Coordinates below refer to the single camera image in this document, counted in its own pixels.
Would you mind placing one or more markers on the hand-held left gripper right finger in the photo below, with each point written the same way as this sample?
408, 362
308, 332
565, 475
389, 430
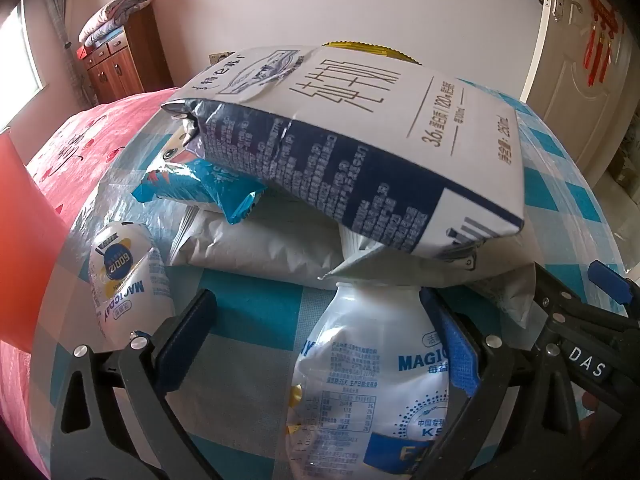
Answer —
452, 345

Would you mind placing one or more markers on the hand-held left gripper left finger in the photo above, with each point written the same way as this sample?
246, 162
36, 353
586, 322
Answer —
187, 330

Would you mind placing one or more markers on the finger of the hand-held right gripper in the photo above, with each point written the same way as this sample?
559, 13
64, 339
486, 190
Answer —
607, 280
542, 285

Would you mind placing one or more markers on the white Magicday pouch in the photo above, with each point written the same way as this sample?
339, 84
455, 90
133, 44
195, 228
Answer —
125, 280

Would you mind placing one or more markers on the white yogurt bottle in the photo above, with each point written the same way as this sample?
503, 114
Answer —
360, 385

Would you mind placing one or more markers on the blue snack packet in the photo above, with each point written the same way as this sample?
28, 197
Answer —
215, 185

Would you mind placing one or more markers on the orange plastic bin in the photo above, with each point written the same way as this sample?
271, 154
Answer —
25, 235

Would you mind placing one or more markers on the white and blue milk carton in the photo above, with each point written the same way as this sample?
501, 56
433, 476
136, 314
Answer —
350, 125

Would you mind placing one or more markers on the yellow snack packet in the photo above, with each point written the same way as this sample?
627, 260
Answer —
360, 47

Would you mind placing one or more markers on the blue checked tablecloth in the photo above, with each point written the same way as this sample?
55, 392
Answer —
250, 360

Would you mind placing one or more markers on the white door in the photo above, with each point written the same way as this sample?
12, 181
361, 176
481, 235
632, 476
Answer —
565, 85

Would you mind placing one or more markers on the pink heart printed bedspread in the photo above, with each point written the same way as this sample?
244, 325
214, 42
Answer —
65, 150

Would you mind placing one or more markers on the red hanging door decoration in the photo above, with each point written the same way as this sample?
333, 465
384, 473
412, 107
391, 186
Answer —
602, 35

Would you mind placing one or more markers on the brown wooden cabinet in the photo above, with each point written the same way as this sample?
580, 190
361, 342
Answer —
135, 55

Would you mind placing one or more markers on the red box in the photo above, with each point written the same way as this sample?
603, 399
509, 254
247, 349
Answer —
82, 54

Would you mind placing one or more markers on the folded blue blanket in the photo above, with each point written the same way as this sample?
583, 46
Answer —
102, 39

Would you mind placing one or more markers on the window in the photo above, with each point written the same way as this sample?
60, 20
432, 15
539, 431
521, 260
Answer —
20, 60

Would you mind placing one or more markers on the folded floral blanket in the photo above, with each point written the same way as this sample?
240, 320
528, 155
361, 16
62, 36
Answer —
120, 7

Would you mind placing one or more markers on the grey patterned curtain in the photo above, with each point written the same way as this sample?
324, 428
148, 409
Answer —
57, 15

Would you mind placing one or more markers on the beige wall socket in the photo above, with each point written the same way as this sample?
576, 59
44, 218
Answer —
219, 56

